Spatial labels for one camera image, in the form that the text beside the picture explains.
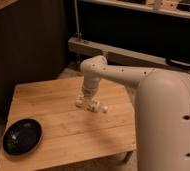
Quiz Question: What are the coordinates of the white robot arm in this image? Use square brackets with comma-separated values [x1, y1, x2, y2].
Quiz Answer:
[76, 55, 190, 171]

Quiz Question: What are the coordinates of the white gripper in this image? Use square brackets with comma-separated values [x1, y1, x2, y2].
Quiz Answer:
[75, 88, 100, 110]

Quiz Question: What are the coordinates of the black handle loop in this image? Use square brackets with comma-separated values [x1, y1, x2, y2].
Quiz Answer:
[165, 58, 190, 70]

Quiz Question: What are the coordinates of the wooden table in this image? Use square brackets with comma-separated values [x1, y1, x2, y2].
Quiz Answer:
[0, 77, 136, 171]

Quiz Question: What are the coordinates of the metal vertical pole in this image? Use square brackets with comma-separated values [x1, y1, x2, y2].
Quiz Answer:
[74, 0, 82, 41]

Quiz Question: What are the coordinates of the grey metal beam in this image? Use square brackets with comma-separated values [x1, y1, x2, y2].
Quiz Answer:
[68, 37, 184, 72]

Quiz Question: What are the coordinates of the black ceramic bowl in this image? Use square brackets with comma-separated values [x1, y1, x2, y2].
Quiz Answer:
[3, 118, 42, 156]

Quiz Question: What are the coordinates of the wooden shelf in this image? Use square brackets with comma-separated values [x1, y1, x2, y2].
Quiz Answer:
[81, 0, 190, 19]

